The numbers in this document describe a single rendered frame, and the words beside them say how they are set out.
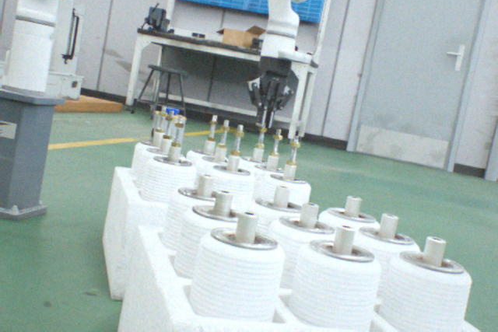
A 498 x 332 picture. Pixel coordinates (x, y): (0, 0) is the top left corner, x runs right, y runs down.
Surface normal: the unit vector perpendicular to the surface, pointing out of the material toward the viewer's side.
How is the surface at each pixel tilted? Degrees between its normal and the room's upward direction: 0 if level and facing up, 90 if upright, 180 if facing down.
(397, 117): 90
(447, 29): 90
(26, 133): 89
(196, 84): 90
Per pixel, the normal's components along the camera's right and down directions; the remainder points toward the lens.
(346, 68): -0.21, 0.05
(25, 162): 0.53, 0.18
